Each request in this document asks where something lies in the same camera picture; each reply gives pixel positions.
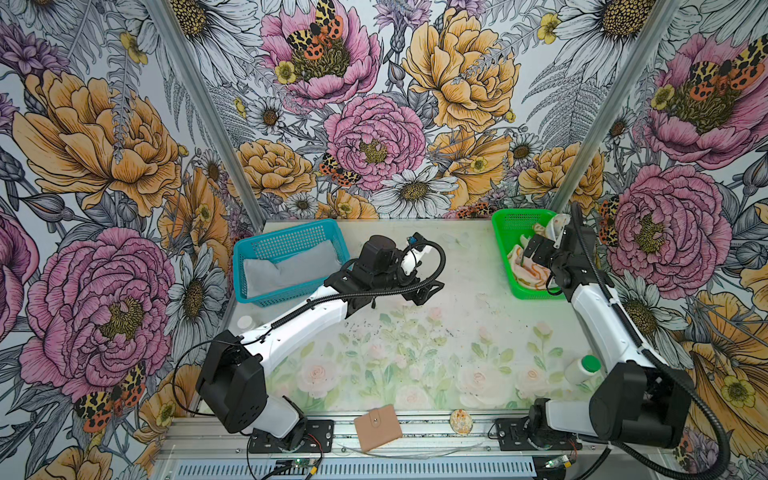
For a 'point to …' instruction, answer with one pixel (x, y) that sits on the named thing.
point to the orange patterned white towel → (528, 273)
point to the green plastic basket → (510, 226)
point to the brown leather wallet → (377, 427)
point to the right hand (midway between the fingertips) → (542, 254)
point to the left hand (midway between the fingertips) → (426, 280)
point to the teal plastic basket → (268, 245)
